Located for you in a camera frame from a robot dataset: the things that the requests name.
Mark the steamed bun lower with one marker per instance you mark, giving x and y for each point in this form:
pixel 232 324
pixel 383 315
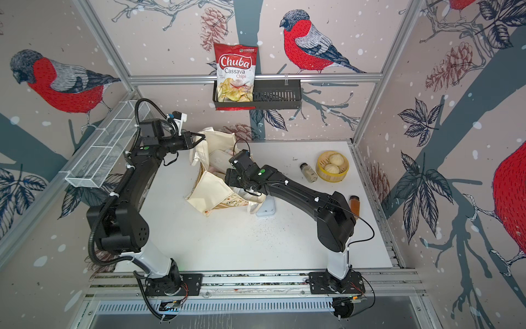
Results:
pixel 332 169

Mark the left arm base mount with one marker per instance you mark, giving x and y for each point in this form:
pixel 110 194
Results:
pixel 174 284

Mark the black wall-mounted basket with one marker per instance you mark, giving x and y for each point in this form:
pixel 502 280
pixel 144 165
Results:
pixel 267 95

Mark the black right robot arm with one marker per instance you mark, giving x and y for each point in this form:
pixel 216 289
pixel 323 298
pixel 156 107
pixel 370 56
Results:
pixel 335 221

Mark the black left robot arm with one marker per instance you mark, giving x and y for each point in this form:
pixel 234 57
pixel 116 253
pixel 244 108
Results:
pixel 118 232

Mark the cream canvas tote bag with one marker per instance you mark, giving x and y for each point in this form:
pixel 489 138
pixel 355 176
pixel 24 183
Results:
pixel 210 191

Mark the steamed bun upper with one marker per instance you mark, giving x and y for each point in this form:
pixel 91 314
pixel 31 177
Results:
pixel 337 159

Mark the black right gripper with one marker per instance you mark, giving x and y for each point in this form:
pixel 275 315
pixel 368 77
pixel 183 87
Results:
pixel 229 177

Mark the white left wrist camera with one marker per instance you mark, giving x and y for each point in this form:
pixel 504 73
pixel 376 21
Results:
pixel 179 119

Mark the light blue pencil case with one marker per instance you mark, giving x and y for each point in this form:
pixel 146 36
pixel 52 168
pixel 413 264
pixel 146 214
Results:
pixel 268 208

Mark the yellow bamboo steamer basket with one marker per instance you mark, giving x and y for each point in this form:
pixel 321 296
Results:
pixel 323 160

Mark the steamed bun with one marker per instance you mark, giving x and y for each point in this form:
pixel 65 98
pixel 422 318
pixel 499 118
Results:
pixel 332 169
pixel 337 159

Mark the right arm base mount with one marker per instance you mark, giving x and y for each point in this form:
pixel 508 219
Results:
pixel 324 283

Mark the red Chuba cassava chips bag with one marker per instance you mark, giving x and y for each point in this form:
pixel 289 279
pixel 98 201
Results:
pixel 235 76

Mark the orange sauce bottle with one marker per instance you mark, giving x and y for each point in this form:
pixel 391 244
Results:
pixel 354 204

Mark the cream pencil case in bag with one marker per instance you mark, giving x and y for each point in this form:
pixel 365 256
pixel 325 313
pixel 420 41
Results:
pixel 220 160

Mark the glass spice jar black lid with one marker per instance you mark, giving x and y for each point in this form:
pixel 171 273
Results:
pixel 308 173

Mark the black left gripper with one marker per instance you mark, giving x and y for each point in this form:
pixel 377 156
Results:
pixel 187 139

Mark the white wire mesh shelf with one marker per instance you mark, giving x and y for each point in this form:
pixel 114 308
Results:
pixel 111 141

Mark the aluminium front rail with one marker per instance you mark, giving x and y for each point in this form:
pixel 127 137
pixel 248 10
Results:
pixel 246 284

